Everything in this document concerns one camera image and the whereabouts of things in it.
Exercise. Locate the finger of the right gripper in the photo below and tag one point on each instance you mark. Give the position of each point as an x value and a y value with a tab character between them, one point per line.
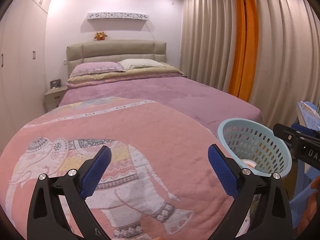
304	141

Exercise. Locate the small photo frame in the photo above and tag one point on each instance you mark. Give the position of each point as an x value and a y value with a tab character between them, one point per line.
55	83

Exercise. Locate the purple bed cover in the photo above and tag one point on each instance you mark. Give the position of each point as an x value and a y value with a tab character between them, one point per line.
205	104

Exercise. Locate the purple pillow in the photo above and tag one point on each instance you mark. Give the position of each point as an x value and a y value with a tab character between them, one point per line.
96	68

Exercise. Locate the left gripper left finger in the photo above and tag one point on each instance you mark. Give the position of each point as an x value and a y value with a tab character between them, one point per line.
46	219

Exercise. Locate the light blue laundry basket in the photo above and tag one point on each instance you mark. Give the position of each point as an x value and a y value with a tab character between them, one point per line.
246	139

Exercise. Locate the beige padded headboard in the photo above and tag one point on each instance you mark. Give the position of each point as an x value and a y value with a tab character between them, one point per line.
114	51

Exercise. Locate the white pillow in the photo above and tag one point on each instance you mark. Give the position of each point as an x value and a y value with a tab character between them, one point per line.
129	64

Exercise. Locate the beige curtain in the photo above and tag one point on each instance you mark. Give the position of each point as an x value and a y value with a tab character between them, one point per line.
287	68

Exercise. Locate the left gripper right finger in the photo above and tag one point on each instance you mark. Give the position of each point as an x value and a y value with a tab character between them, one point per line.
260	209

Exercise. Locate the white decorative wall shelf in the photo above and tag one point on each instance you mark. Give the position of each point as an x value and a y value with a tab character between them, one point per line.
118	15

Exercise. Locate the orange plush toy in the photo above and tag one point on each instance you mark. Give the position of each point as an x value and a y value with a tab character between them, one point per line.
100	36

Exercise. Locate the orange curtain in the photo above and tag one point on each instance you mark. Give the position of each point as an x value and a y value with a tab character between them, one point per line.
246	49

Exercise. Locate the beige folded quilt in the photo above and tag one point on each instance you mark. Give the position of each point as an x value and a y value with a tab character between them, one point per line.
132	74

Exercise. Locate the beige nightstand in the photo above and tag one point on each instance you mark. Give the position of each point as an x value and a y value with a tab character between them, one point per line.
54	97

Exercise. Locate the white wardrobe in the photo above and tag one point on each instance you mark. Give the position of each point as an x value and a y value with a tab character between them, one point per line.
23	73

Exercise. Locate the pink elephant blanket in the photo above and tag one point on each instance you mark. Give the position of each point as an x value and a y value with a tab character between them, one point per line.
159	182

